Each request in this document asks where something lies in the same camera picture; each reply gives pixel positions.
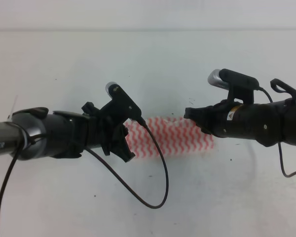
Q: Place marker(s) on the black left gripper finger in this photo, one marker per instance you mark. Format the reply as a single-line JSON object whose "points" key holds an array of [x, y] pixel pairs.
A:
{"points": [[116, 143], [91, 111]]}

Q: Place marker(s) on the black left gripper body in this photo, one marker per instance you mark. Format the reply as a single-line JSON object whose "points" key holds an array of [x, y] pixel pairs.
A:
{"points": [[98, 129]]}

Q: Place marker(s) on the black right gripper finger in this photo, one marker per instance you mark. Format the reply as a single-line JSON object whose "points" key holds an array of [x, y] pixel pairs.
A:
{"points": [[205, 126], [195, 114]]}

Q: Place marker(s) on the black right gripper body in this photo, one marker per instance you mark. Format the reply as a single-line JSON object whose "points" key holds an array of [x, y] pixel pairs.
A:
{"points": [[225, 121]]}

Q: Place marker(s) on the pink white striped towel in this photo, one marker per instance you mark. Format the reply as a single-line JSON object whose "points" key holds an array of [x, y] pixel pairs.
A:
{"points": [[175, 136]]}

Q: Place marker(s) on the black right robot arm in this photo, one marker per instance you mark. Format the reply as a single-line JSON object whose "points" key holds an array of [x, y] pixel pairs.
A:
{"points": [[268, 124]]}

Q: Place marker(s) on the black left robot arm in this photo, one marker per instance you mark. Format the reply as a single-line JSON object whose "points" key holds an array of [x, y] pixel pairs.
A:
{"points": [[38, 133]]}

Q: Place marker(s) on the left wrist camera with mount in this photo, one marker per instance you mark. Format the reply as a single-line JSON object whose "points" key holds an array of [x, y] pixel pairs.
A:
{"points": [[123, 101]]}

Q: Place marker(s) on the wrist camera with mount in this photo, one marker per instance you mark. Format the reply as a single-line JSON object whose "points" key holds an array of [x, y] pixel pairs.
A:
{"points": [[123, 101], [239, 86]]}

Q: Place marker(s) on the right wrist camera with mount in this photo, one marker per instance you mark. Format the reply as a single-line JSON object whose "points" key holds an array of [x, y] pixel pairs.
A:
{"points": [[239, 86]]}

